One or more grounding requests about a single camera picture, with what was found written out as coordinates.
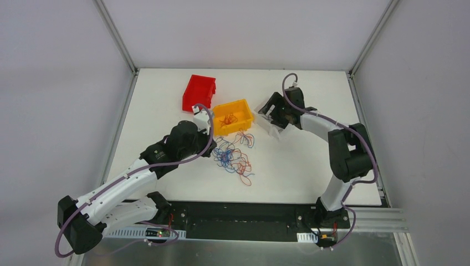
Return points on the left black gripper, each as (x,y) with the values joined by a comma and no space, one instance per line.
(207,146)

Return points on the white plastic bin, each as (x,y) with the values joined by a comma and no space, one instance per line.
(265,121)

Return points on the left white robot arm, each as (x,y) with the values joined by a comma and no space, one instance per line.
(83,222)

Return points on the red orange cable clump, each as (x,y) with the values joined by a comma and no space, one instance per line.
(228,119)

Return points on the yellow plastic bin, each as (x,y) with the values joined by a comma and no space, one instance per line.
(240,109)

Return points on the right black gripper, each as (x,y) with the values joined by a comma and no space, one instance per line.
(274,108)

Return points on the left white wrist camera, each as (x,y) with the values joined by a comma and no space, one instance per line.
(202,119)

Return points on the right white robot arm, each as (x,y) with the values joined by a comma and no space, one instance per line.
(350,154)

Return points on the red plastic bin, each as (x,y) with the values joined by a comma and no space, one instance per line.
(199,90)

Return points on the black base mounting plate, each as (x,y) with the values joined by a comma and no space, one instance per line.
(246,221)

